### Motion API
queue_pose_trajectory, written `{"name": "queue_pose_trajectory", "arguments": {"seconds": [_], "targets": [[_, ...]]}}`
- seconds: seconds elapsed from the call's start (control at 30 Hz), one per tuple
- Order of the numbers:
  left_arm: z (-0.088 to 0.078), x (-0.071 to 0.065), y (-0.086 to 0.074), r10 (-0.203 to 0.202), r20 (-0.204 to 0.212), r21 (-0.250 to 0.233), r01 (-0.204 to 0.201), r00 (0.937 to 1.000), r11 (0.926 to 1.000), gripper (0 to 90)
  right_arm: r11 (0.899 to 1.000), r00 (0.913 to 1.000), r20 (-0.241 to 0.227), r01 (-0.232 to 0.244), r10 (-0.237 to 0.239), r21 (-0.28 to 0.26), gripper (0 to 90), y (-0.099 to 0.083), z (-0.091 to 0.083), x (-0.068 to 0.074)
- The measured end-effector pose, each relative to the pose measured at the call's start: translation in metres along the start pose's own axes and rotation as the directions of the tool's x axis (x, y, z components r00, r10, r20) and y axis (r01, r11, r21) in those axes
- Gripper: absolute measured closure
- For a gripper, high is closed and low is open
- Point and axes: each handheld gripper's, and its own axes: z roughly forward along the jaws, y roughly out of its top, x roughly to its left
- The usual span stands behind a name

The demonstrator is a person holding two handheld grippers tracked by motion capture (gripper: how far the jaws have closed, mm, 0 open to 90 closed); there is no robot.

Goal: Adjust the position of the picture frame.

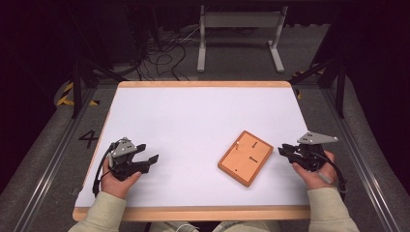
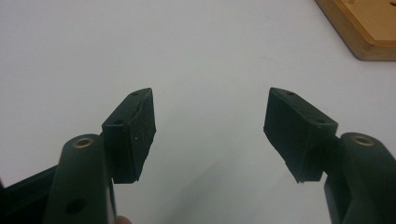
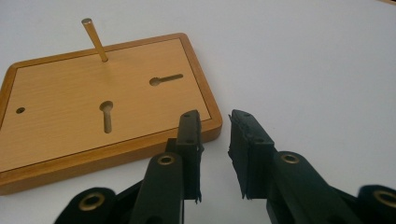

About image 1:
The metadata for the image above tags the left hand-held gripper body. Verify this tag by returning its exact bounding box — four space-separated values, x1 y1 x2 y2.
107 136 151 182

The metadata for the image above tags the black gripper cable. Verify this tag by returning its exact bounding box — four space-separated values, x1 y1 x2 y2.
314 151 348 201
92 142 116 198

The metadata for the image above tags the person's right hand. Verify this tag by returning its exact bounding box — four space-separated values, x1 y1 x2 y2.
291 150 338 191

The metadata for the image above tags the tangle of black floor cables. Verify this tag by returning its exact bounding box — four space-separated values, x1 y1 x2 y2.
132 27 201 82

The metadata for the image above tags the white metal stand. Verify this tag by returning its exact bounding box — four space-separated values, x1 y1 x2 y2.
196 4 289 74

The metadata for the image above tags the black metal stand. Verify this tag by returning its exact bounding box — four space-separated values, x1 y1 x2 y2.
287 59 348 120
71 57 128 120

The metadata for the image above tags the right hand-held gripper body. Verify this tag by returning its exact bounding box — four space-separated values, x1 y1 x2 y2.
288 130 339 173

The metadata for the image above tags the person's beige jacket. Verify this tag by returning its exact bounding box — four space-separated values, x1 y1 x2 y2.
148 219 282 232

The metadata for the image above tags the white jacket cord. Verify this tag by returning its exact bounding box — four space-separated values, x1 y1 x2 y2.
179 222 200 232

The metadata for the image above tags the metal floor rail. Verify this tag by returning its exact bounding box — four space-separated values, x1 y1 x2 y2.
12 86 98 232
321 87 404 232

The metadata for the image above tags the yellow black floor tape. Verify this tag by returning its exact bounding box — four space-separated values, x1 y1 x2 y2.
56 81 101 108
291 69 327 101

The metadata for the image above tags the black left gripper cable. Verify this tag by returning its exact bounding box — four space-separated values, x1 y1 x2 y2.
92 142 116 198

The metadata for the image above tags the orange wooden board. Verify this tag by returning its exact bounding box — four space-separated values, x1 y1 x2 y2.
217 130 275 189

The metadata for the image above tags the person's left hand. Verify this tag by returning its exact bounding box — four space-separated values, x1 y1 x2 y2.
100 159 143 200

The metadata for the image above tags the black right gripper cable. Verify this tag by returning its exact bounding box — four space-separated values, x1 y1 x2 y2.
314 151 348 201

